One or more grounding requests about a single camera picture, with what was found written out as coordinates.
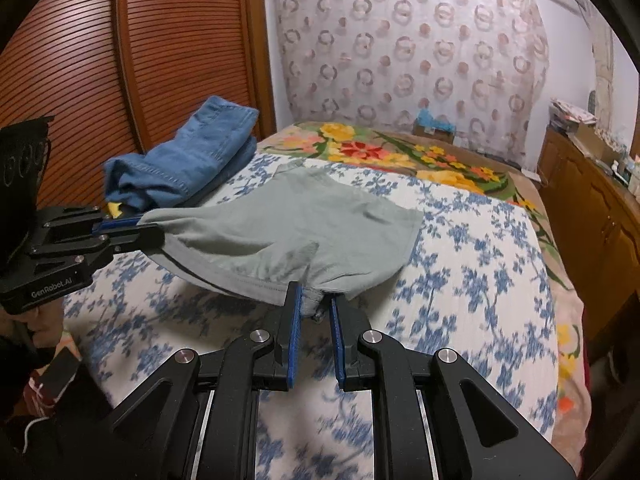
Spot folded blue jeans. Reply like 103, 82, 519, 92
102, 95, 261, 214

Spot brown louvered wardrobe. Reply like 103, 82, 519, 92
0, 0, 277, 223

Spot grey-green shirt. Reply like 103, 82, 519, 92
136, 165, 427, 322

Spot ring patterned sheer curtain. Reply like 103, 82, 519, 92
264, 0, 551, 171

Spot blue floral bed sheet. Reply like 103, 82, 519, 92
62, 152, 559, 480

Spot stack of papers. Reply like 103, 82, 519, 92
547, 96, 599, 132

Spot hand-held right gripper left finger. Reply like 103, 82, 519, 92
107, 282, 304, 466

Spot row of toiletry bottles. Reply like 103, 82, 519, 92
611, 152, 640, 188

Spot open cardboard box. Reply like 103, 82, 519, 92
574, 122, 623, 162

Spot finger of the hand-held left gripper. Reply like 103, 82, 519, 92
27, 224, 165, 273
29, 204, 147, 242

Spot colourful floral blanket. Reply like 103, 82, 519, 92
257, 120, 592, 461

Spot beige tied curtain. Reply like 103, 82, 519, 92
589, 25, 620, 132

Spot wooden side cabinet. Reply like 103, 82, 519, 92
536, 125, 640, 343

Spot small black box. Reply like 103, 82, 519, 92
42, 346, 82, 402

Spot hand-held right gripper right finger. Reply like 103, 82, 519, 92
328, 299, 523, 453

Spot brown box with blue cloth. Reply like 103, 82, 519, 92
412, 107, 457, 144

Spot person's left hand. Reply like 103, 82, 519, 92
25, 305, 67, 351

